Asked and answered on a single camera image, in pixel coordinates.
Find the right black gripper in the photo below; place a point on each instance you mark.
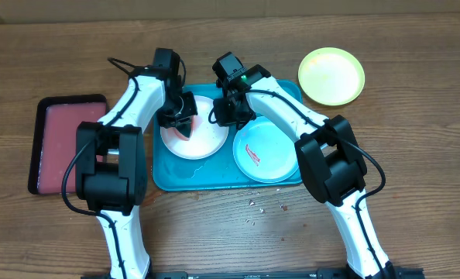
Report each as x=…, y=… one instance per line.
x=219, y=109

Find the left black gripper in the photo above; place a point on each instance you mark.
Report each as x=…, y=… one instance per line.
x=166, y=122

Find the white plate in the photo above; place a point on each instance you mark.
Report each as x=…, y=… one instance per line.
x=206, y=138

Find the yellow-green plate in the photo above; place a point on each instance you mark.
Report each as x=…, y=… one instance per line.
x=331, y=76

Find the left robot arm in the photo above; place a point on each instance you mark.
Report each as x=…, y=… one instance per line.
x=110, y=162

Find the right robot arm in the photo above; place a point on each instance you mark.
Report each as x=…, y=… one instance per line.
x=332, y=165

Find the teal plastic tray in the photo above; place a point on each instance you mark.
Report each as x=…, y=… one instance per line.
x=218, y=171

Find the black tray with red liquid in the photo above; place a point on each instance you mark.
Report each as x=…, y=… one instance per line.
x=54, y=138

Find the light blue plate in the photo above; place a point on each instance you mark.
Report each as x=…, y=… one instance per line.
x=264, y=153

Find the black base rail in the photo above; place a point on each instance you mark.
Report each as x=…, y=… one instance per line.
x=322, y=273

